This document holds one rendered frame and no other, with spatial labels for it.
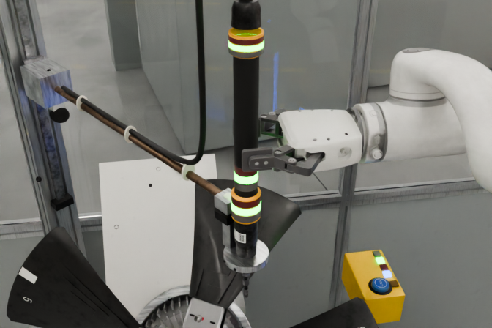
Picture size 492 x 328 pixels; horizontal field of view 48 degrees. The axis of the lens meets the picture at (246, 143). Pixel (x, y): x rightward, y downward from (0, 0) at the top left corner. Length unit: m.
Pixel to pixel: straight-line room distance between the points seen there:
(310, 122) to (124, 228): 0.62
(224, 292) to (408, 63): 0.51
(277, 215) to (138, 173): 0.38
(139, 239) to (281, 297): 0.86
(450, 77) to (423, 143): 0.12
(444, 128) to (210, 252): 0.49
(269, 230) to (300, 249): 0.87
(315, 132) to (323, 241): 1.16
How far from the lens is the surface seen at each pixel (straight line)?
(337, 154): 0.74
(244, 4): 0.66
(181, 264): 1.26
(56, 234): 1.00
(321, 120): 0.77
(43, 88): 1.23
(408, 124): 0.78
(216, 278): 1.03
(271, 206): 1.02
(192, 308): 1.07
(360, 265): 1.43
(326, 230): 1.85
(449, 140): 0.81
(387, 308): 1.40
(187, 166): 0.89
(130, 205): 1.26
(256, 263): 0.85
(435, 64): 0.74
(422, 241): 2.02
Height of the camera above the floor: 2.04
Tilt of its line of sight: 31 degrees down
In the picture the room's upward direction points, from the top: straight up
